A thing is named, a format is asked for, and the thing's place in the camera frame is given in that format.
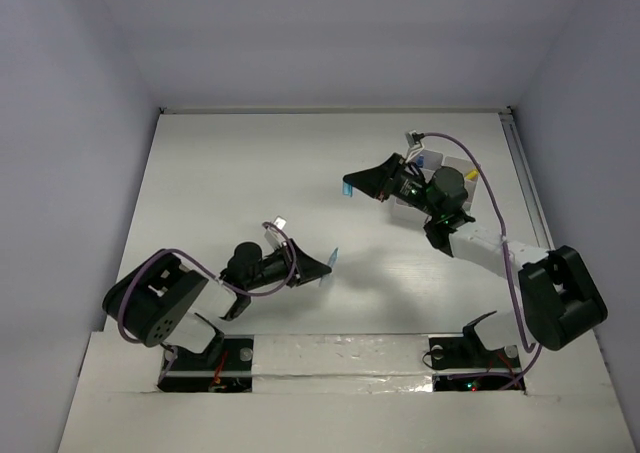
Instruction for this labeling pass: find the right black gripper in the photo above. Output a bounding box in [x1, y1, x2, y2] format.
[343, 152, 440, 218]

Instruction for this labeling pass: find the blue marker tip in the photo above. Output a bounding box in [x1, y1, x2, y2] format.
[319, 247, 339, 286]

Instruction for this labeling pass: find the white marker yellow cap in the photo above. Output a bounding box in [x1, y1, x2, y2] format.
[465, 169, 479, 181]

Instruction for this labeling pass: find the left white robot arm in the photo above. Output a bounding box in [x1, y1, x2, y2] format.
[102, 239, 332, 368]

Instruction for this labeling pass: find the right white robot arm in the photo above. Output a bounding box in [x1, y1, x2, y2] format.
[343, 154, 608, 365]

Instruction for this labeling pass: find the white divided organizer box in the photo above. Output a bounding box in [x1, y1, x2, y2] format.
[390, 146, 484, 224]

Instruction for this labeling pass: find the table back edge strip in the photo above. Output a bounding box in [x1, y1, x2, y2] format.
[159, 106, 513, 115]

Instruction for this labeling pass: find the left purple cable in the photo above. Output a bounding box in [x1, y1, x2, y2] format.
[115, 222, 297, 344]

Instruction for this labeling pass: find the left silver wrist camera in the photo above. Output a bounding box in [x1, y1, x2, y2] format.
[262, 216, 287, 250]

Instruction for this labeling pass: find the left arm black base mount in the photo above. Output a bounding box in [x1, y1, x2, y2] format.
[157, 335, 254, 393]

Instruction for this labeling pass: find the aluminium side rail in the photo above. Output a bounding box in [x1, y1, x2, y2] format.
[499, 111, 554, 249]

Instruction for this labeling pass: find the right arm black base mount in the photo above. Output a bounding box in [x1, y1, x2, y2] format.
[421, 312, 526, 393]

